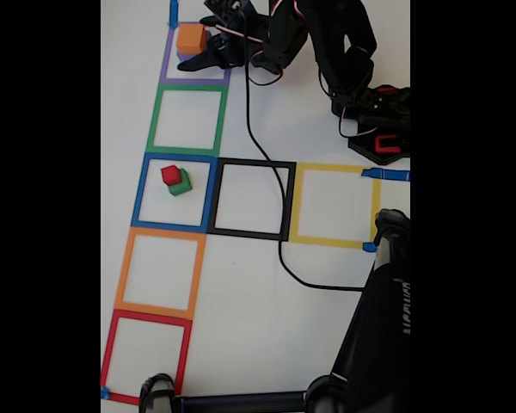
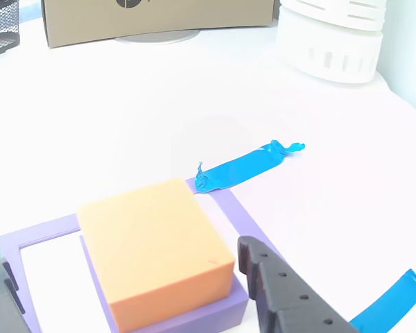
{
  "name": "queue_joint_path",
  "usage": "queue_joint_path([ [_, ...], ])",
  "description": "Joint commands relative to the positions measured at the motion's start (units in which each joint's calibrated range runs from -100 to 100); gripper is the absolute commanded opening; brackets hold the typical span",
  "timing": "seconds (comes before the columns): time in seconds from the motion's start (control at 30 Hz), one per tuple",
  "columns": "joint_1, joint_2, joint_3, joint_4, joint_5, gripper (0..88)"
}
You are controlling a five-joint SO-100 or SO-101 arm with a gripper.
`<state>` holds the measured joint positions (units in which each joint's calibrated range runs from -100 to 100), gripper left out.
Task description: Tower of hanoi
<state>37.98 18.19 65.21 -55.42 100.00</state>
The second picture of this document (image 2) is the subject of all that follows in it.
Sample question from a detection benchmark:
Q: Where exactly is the orange cube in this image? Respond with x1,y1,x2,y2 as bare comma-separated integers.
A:
76,177,236,333

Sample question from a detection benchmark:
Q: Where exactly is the white filament spool stack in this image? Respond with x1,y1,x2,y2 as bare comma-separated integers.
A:
275,0,388,85

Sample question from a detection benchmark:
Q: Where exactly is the black mesh pen holder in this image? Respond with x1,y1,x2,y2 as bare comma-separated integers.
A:
0,0,21,60

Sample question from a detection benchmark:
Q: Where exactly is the purple square frame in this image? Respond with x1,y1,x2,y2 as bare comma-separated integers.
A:
0,176,288,333

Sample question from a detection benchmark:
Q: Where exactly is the purple square block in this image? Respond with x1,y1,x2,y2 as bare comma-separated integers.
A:
78,234,250,333

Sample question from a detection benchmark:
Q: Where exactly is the twisted blue tape strip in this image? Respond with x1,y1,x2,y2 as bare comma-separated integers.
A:
194,139,306,194

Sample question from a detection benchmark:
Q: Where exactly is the polymaker cardboard box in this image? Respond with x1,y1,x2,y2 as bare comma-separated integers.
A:
40,0,277,49

